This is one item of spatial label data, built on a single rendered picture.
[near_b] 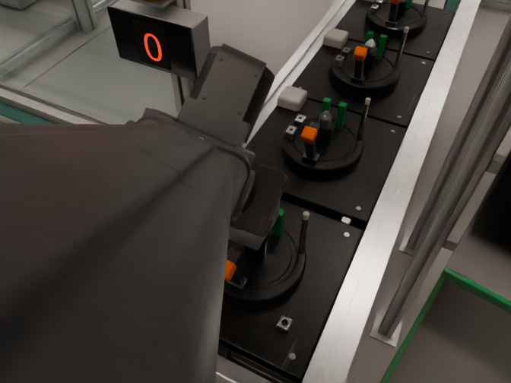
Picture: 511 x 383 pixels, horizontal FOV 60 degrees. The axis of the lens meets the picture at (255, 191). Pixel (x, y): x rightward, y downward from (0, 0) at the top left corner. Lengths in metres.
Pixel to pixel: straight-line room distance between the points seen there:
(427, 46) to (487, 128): 0.71
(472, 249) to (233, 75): 0.23
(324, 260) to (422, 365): 0.19
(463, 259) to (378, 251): 0.29
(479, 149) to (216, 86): 0.23
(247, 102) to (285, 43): 0.95
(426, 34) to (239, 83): 0.86
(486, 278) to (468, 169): 0.10
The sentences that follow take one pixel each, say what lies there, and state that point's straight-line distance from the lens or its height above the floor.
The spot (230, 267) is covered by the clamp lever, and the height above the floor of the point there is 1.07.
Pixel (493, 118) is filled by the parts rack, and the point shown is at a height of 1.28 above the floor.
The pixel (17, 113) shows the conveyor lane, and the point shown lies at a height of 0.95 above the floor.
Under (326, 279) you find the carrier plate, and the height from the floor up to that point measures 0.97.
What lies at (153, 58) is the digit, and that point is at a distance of 0.61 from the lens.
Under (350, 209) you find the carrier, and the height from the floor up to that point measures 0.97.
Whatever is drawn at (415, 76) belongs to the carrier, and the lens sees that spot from 1.00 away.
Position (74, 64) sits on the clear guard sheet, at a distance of 0.84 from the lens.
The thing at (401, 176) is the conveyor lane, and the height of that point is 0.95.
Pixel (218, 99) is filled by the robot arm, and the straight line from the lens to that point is 0.32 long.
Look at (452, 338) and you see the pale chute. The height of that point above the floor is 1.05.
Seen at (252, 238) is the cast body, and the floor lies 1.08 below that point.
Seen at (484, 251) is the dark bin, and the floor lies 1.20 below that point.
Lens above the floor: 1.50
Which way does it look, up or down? 49 degrees down
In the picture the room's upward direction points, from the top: straight up
